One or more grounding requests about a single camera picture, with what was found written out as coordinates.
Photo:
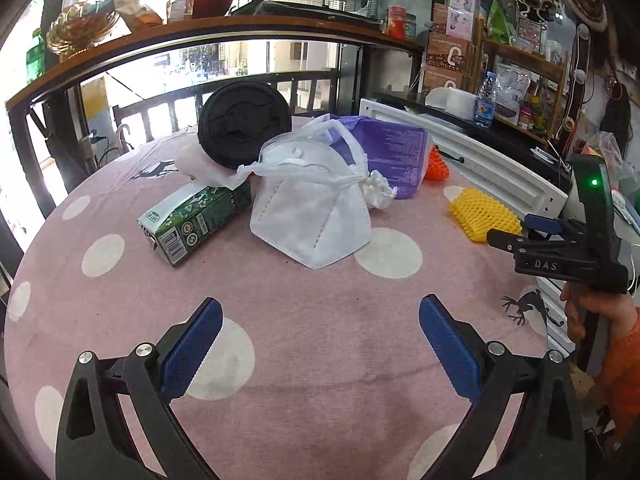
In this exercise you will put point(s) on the clear water bottle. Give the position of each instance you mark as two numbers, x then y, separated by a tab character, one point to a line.
484	102

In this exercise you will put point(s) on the red round embroidered hat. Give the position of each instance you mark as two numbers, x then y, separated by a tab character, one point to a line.
585	0

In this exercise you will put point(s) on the white face mask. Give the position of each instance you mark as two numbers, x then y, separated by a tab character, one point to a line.
310	215

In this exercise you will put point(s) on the person's right forearm orange sleeve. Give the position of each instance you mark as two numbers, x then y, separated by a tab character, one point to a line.
625	380

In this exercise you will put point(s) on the silver foil bag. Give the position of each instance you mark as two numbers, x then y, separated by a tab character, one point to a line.
512	85

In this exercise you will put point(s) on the crumpled white tissue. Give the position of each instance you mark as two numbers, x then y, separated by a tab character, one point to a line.
378	190

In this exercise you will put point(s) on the orange foam net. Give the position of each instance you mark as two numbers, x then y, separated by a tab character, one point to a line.
437	167

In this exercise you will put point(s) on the gold decorative bowl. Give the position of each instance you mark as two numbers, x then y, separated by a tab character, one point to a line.
82	27

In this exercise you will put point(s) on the purple tissue package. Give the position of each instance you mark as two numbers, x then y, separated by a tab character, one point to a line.
395	150

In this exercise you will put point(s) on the person's right hand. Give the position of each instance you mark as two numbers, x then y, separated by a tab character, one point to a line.
574	312

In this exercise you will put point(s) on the green drink carton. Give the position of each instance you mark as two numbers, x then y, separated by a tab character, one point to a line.
195	215

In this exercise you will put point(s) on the white plastic bag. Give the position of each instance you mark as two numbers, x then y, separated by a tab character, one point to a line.
205	170

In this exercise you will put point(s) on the wooden storage rack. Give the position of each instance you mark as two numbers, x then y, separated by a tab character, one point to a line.
535	57

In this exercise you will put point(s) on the clear bag with red contents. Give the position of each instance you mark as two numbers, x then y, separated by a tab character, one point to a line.
602	145

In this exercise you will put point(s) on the black round plastic lid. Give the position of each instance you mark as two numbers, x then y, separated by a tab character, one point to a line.
240	120

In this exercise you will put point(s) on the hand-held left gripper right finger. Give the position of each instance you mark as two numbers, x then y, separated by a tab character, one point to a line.
450	350

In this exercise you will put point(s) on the white tissue roll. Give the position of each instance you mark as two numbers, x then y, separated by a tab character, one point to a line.
459	104

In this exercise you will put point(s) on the pink polka dot tablecloth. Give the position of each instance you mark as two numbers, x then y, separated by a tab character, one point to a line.
300	320

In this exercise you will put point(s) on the yellow foam net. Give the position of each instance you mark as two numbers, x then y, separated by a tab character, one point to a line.
485	215

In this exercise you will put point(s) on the brown wooden counter shelf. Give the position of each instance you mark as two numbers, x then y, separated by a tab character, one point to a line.
210	32

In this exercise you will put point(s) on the plastic drink cup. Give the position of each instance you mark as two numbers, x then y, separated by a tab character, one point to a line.
181	2

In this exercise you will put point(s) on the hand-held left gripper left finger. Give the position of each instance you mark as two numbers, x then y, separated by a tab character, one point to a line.
192	350

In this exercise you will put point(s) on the stack of brown boxes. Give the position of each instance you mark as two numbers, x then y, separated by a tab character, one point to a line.
447	60

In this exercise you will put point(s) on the red tin can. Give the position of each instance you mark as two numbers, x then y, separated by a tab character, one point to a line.
396	22

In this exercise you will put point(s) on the black hair wig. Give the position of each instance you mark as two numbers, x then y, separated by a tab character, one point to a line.
615	120

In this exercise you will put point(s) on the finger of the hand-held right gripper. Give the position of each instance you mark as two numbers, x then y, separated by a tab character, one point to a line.
542	222
505	239

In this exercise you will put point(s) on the dark balcony railing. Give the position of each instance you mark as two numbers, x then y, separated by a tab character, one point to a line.
225	90

